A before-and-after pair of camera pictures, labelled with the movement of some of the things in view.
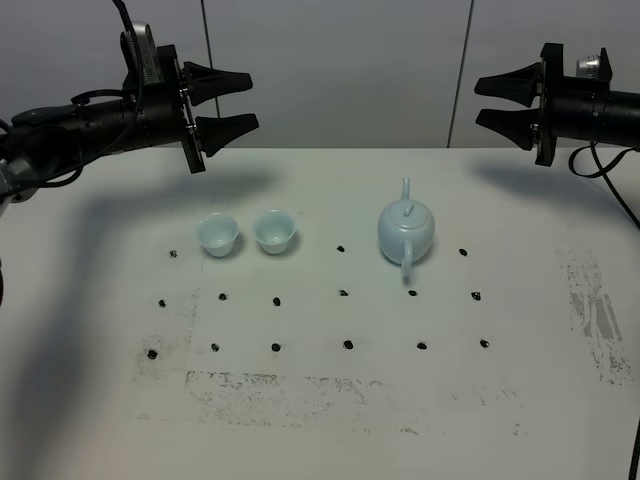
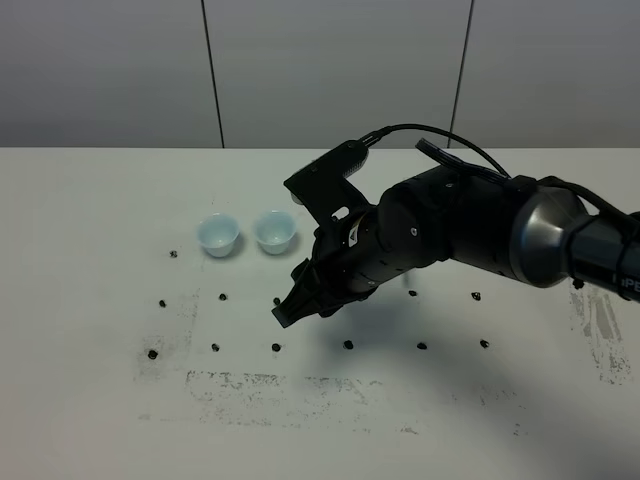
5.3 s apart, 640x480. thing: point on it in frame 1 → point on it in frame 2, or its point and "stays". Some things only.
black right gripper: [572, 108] → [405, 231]
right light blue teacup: [274, 229] stays
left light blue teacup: [216, 232] stays
